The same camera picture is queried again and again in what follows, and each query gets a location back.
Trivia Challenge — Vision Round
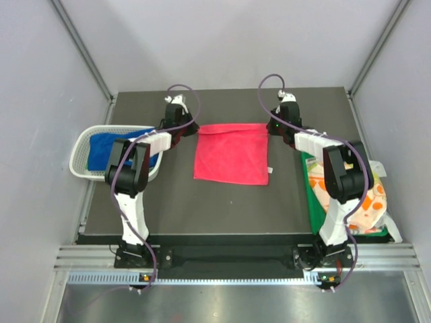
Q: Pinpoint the pink microfiber towel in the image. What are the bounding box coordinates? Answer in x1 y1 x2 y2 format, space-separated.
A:
193 123 269 186

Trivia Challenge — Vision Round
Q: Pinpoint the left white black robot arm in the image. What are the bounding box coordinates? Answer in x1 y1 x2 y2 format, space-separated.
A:
104 95 199 267

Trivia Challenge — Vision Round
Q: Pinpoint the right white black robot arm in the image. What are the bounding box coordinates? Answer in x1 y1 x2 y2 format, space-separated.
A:
267 94 374 266

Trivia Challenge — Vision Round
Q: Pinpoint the blue folded towel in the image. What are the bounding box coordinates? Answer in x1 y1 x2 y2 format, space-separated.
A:
87 127 154 172

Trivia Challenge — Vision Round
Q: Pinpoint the white perforated basket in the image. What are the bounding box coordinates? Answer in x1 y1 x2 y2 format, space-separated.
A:
69 124 154 182

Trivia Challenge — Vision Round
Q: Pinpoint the green plastic tray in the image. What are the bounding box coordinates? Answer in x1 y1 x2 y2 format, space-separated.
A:
299 151 393 238

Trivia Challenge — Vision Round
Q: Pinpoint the orange white patterned towel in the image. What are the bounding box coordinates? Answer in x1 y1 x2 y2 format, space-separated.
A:
305 157 403 243

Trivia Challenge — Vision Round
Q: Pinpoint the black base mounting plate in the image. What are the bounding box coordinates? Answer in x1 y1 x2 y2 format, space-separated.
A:
114 245 353 270

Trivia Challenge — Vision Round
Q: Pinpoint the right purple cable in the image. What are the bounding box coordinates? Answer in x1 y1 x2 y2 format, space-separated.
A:
258 73 373 293

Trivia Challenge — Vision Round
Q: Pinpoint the purple cable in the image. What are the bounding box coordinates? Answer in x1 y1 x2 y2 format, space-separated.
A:
258 73 373 293
110 83 201 293

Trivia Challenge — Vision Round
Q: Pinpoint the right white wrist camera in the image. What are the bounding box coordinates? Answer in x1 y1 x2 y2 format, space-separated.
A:
277 89 297 103

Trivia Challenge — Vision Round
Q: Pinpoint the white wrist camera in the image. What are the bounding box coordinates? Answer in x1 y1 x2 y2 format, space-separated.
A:
277 89 297 103
164 94 189 114

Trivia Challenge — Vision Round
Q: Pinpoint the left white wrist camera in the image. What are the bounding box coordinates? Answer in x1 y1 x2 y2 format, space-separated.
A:
164 94 189 114

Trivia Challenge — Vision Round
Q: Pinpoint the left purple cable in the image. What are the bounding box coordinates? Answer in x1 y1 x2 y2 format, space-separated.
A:
110 83 201 293

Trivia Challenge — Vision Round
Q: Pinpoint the white slotted cable duct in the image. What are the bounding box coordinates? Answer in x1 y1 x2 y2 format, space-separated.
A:
67 271 335 286

